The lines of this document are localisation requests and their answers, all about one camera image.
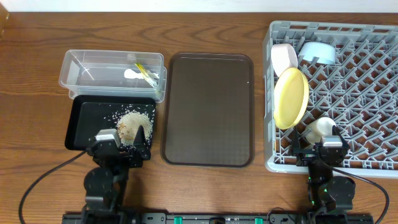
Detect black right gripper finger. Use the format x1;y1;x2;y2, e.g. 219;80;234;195
332;125;349;146
290;127;301;152

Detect pale green cup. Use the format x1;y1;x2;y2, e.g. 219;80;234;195
305;117;336;144

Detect rice grains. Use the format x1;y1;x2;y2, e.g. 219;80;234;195
104;104;155;148

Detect yellow round plate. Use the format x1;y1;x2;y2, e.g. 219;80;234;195
274;68;309;129

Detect white tissue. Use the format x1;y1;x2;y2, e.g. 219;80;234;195
124;69;159;80

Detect light blue bowl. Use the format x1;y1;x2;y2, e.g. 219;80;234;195
298;42;336;65

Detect pink bowl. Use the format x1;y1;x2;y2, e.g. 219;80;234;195
271;44;298;77

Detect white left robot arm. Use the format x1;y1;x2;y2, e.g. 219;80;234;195
81;126;151;223

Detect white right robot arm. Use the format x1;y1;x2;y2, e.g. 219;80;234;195
289;126;356;223

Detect black waste tray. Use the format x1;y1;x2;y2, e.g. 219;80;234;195
65;95;156;151

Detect grey dishwasher rack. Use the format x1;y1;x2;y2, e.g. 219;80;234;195
262;21;397;179

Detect clear plastic waste bin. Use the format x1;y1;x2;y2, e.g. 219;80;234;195
58;50;167;98

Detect brown nut shells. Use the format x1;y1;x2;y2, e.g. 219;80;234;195
117;123;129;139

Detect dark brown serving tray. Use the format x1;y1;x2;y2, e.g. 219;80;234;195
160;53;254;168

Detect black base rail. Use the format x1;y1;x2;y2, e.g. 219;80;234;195
62;207;374;224

